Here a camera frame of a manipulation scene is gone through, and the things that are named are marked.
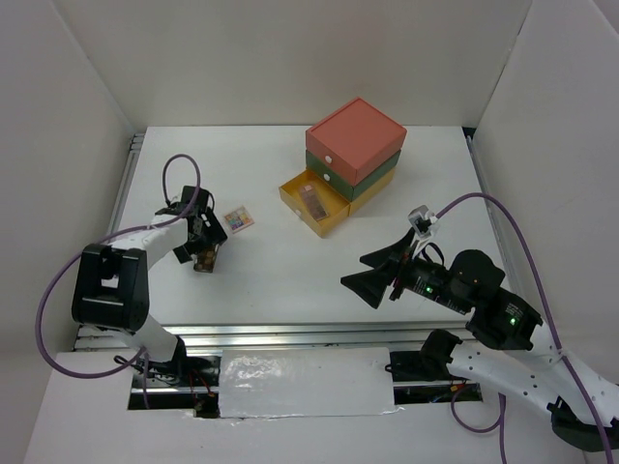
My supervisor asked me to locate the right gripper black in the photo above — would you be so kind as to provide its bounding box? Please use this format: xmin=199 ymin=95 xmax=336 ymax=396
xmin=338 ymin=225 xmax=469 ymax=311

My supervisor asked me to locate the brown eyeshadow palette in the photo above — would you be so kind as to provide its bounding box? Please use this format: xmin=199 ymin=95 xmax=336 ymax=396
xmin=193 ymin=244 xmax=221 ymax=274

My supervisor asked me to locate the colourful square eyeshadow palette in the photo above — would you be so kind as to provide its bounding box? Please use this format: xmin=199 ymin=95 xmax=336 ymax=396
xmin=223 ymin=206 xmax=254 ymax=234

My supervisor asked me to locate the yellow drawer box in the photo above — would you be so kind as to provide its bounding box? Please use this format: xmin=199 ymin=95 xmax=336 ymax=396
xmin=279 ymin=169 xmax=396 ymax=238

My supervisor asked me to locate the pink-brown eyeshadow palette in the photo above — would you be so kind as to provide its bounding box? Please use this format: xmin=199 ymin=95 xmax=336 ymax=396
xmin=299 ymin=184 xmax=329 ymax=221

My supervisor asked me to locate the green drawer box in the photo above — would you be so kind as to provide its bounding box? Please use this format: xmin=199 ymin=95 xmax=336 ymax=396
xmin=306 ymin=151 xmax=401 ymax=201

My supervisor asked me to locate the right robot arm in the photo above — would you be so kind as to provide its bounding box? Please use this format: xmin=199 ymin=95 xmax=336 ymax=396
xmin=340 ymin=230 xmax=618 ymax=452

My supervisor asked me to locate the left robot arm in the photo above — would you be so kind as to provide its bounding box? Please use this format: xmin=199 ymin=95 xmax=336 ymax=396
xmin=72 ymin=186 xmax=227 ymax=386

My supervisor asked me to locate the white front cover panel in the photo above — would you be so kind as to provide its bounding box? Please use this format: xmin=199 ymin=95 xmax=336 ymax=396
xmin=219 ymin=347 xmax=398 ymax=419

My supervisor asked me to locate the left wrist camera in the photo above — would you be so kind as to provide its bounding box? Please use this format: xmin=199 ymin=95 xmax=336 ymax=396
xmin=155 ymin=202 xmax=184 ymax=217

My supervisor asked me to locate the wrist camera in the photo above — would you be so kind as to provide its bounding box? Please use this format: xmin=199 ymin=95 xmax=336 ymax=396
xmin=155 ymin=202 xmax=184 ymax=217
xmin=407 ymin=205 xmax=438 ymax=242

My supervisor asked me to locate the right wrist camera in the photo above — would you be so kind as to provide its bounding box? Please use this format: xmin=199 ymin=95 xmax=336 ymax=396
xmin=407 ymin=205 xmax=438 ymax=242

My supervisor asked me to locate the aluminium table rail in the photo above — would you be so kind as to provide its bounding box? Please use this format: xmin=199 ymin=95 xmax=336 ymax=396
xmin=73 ymin=132 xmax=504 ymax=352

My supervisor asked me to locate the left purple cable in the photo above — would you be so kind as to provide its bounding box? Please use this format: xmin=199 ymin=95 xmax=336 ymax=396
xmin=36 ymin=154 xmax=202 ymax=412

